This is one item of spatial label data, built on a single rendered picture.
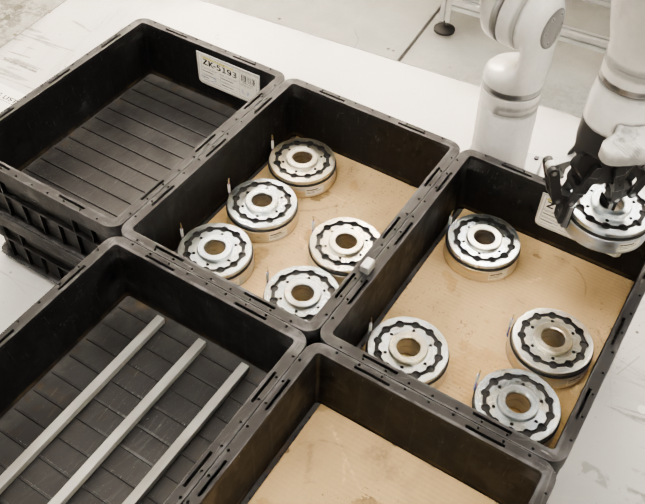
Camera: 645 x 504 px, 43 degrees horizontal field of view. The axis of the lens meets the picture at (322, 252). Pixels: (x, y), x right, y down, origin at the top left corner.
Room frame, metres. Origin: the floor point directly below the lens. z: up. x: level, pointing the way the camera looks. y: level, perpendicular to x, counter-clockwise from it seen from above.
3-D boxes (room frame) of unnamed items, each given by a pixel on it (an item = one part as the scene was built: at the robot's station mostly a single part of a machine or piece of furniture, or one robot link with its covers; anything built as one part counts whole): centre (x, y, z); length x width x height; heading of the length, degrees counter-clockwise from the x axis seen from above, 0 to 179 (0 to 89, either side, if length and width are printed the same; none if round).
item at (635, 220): (0.70, -0.34, 1.00); 0.10 x 0.10 x 0.01
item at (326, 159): (0.92, 0.03, 0.86); 0.10 x 0.10 x 0.01
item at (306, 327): (0.79, 0.03, 0.92); 0.40 x 0.30 x 0.02; 149
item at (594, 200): (0.70, -0.34, 1.01); 0.05 x 0.05 x 0.01
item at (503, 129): (1.02, -0.28, 0.85); 0.09 x 0.09 x 0.17; 56
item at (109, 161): (0.95, 0.29, 0.87); 0.40 x 0.30 x 0.11; 149
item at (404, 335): (0.58, -0.11, 0.86); 0.05 x 0.05 x 0.01
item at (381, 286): (0.64, -0.22, 0.87); 0.40 x 0.30 x 0.11; 149
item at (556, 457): (0.64, -0.22, 0.92); 0.40 x 0.30 x 0.02; 149
